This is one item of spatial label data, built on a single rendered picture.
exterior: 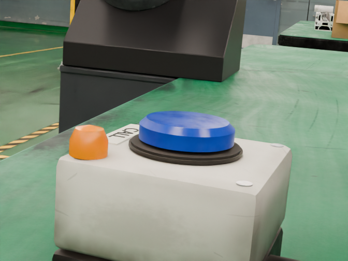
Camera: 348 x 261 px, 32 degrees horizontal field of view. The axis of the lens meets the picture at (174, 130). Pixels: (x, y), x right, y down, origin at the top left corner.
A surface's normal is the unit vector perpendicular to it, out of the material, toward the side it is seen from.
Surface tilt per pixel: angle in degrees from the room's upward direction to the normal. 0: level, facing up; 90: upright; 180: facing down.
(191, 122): 3
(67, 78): 90
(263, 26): 90
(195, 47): 46
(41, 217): 0
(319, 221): 0
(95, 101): 90
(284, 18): 90
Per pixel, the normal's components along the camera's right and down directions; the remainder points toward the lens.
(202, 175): 0.07, -0.97
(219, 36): -0.13, -0.53
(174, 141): -0.26, 0.19
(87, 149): 0.05, 0.22
